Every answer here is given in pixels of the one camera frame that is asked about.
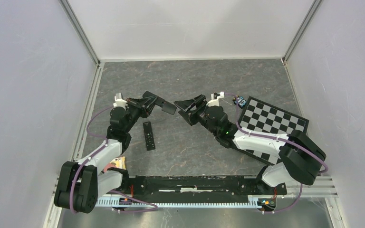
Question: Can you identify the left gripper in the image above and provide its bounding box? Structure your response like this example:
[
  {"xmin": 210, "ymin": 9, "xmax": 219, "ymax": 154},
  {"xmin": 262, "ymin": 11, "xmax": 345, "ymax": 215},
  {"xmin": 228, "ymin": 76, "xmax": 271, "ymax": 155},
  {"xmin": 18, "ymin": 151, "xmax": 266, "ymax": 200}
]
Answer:
[{"xmin": 124, "ymin": 96, "xmax": 158, "ymax": 133}]

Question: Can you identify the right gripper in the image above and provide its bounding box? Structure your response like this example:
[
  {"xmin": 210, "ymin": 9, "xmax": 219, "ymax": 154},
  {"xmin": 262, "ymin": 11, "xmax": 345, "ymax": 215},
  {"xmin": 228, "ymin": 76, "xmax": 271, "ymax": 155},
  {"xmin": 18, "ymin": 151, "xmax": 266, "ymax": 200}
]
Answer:
[{"xmin": 174, "ymin": 94, "xmax": 219, "ymax": 137}]

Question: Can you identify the black remote back up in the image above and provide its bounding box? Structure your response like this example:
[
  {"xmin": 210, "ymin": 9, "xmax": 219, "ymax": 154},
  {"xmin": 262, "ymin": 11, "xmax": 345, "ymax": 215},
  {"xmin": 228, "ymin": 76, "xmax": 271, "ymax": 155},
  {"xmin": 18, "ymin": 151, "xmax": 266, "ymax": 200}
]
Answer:
[{"xmin": 143, "ymin": 91, "xmax": 177, "ymax": 115}]

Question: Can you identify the black remote with buttons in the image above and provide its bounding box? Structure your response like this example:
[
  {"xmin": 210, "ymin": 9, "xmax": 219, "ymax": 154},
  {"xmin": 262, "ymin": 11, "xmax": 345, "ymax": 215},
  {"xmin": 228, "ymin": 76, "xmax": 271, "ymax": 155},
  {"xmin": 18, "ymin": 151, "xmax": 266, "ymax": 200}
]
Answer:
[{"xmin": 143, "ymin": 121, "xmax": 155, "ymax": 151}]

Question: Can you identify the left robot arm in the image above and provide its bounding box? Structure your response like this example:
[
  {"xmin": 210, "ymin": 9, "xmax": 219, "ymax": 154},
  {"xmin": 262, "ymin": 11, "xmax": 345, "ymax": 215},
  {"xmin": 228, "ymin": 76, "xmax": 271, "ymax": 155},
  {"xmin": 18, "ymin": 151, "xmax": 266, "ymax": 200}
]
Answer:
[{"xmin": 54, "ymin": 92, "xmax": 169, "ymax": 213}]

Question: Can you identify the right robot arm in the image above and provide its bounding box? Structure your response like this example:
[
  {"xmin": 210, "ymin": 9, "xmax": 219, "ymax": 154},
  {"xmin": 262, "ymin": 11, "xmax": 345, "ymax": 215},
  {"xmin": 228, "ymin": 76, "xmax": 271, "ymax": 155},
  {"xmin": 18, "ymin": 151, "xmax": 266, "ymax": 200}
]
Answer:
[{"xmin": 174, "ymin": 92, "xmax": 328, "ymax": 194}]

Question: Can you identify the blue owl figure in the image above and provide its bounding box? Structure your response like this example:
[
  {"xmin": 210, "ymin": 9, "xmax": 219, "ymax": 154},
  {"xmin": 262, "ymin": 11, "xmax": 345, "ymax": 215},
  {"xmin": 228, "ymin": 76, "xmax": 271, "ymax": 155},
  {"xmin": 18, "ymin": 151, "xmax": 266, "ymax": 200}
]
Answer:
[{"xmin": 232, "ymin": 96, "xmax": 247, "ymax": 109}]

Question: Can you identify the black white chessboard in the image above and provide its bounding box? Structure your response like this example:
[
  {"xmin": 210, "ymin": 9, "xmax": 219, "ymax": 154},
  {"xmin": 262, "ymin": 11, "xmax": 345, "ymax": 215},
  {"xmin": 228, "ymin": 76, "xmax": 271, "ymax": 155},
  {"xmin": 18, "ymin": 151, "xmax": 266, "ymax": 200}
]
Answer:
[{"xmin": 232, "ymin": 96, "xmax": 309, "ymax": 166}]

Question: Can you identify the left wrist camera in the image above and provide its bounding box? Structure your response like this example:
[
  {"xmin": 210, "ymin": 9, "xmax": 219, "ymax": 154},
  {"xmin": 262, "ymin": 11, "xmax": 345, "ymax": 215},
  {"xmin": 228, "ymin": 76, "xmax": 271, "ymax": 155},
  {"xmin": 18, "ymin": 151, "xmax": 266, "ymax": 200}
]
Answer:
[{"xmin": 113, "ymin": 93, "xmax": 127, "ymax": 109}]

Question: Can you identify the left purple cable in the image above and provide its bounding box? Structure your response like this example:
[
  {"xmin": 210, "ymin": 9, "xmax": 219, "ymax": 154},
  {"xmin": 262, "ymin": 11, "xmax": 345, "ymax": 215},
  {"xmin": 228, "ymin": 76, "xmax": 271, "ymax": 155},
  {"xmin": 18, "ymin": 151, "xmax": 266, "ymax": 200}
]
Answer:
[{"xmin": 69, "ymin": 105, "xmax": 115, "ymax": 213}]

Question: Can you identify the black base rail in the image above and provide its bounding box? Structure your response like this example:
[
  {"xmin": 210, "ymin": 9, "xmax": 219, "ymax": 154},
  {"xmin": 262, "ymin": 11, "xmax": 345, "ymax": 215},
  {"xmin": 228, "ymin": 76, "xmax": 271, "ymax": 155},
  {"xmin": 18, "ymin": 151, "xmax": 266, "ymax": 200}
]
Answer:
[{"xmin": 118, "ymin": 175, "xmax": 287, "ymax": 203}]

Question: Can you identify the white cable duct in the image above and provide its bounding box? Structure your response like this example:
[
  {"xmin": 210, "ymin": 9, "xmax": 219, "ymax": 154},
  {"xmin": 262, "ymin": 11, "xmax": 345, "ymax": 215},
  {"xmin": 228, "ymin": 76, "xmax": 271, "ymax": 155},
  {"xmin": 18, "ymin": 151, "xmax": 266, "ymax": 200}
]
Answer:
[{"xmin": 96, "ymin": 195, "xmax": 276, "ymax": 209}]

